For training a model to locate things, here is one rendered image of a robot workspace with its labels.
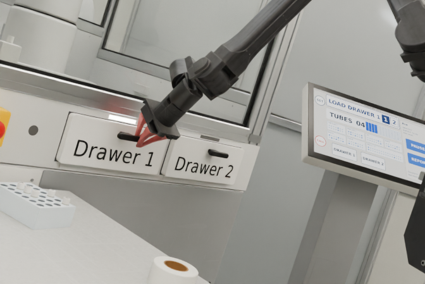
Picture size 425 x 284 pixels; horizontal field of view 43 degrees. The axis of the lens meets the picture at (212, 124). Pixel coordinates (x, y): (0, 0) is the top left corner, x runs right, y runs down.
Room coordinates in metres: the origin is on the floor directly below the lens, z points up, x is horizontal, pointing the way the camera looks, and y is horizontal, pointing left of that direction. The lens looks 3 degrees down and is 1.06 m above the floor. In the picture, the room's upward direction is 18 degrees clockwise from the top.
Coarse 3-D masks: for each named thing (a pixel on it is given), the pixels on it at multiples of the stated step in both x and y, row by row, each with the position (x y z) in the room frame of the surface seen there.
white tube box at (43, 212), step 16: (0, 192) 0.92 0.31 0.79; (16, 192) 0.92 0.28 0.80; (0, 208) 0.91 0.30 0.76; (16, 208) 0.89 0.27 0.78; (32, 208) 0.88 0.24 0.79; (48, 208) 0.89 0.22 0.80; (64, 208) 0.92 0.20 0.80; (32, 224) 0.87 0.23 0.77; (48, 224) 0.89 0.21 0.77; (64, 224) 0.93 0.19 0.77
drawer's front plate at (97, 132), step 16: (80, 128) 1.17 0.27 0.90; (96, 128) 1.20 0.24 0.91; (112, 128) 1.23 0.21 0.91; (128, 128) 1.27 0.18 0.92; (144, 128) 1.30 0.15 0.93; (64, 144) 1.15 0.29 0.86; (80, 144) 1.18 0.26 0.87; (96, 144) 1.21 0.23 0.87; (112, 144) 1.24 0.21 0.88; (128, 144) 1.28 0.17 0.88; (160, 144) 1.35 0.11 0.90; (64, 160) 1.16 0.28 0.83; (80, 160) 1.19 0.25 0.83; (96, 160) 1.22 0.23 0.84; (112, 160) 1.25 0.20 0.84; (128, 160) 1.29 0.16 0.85; (144, 160) 1.32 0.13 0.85; (160, 160) 1.36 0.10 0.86
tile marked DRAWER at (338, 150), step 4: (332, 144) 1.80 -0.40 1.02; (336, 144) 1.81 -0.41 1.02; (332, 148) 1.79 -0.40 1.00; (336, 148) 1.80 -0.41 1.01; (340, 148) 1.80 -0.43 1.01; (344, 148) 1.81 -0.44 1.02; (348, 148) 1.82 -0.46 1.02; (332, 152) 1.78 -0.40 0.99; (336, 152) 1.79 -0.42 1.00; (340, 152) 1.79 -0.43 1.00; (344, 152) 1.80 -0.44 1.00; (348, 152) 1.81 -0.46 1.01; (352, 152) 1.81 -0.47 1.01; (356, 152) 1.82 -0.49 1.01; (340, 156) 1.78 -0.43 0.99; (344, 156) 1.79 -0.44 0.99; (348, 156) 1.80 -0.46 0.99; (352, 156) 1.80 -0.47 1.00; (356, 156) 1.81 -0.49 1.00; (352, 160) 1.79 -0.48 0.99; (356, 160) 1.80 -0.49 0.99
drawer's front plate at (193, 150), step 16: (176, 144) 1.39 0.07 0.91; (192, 144) 1.43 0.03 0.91; (208, 144) 1.48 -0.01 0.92; (176, 160) 1.40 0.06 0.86; (192, 160) 1.45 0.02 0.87; (208, 160) 1.49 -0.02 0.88; (224, 160) 1.54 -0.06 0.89; (240, 160) 1.60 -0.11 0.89; (176, 176) 1.42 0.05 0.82; (192, 176) 1.46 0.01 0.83; (208, 176) 1.51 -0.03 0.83; (224, 176) 1.56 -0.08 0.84
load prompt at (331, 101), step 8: (328, 96) 1.92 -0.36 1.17; (328, 104) 1.90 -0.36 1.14; (336, 104) 1.91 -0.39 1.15; (344, 104) 1.93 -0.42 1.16; (352, 104) 1.94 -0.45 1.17; (352, 112) 1.92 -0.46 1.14; (360, 112) 1.94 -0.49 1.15; (368, 112) 1.95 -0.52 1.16; (376, 112) 1.97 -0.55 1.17; (376, 120) 1.94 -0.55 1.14; (384, 120) 1.96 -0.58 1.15; (392, 120) 1.97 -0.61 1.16
